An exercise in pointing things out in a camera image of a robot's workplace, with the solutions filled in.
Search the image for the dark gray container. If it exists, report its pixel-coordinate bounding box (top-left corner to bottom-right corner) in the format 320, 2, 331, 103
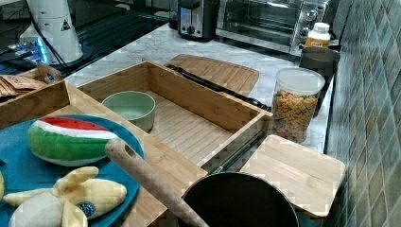
299, 46, 340, 117

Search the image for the metal drawer slide rail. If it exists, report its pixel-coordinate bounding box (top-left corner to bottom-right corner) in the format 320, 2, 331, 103
212, 131, 266, 174

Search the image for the bamboo cutting board far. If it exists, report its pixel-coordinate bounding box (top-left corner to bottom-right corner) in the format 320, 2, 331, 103
167, 54, 259, 96

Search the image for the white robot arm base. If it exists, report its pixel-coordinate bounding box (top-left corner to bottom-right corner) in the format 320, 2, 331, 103
20, 0, 83, 64

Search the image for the black pan with wooden handle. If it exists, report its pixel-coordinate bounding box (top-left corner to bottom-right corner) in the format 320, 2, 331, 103
105, 138, 300, 227

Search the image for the wooden tray with packets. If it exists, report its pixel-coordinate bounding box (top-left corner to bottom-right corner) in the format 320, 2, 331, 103
0, 62, 70, 129

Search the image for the plush watermelon slice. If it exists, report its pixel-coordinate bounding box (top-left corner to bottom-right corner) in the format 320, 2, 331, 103
27, 116, 117, 166

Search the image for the blue plate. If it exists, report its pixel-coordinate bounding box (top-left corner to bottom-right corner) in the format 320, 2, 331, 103
0, 119, 140, 227

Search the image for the stainless toaster oven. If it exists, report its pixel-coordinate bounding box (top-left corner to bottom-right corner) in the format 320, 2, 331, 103
216, 0, 330, 56

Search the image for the bamboo cutting board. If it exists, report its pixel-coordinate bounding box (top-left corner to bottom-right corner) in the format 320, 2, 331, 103
167, 54, 259, 96
241, 135, 345, 219

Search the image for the white orange bottle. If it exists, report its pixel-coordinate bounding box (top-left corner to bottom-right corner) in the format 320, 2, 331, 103
305, 23, 330, 47

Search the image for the green ceramic bowl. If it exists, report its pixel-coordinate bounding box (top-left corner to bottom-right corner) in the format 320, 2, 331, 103
101, 91, 156, 132

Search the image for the black silver toaster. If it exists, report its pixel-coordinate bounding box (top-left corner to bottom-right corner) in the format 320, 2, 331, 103
178, 0, 218, 42

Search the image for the bamboo cutting board near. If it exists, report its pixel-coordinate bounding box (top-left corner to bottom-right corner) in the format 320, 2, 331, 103
241, 135, 345, 219

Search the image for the bamboo drawer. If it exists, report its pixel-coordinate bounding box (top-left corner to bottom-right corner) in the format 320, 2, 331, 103
80, 61, 272, 173

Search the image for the clear jar with cereal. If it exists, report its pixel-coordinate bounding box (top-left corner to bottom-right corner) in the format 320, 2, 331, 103
271, 67, 325, 143

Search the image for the plush banana toy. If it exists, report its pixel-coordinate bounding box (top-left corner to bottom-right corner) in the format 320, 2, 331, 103
3, 166, 127, 227

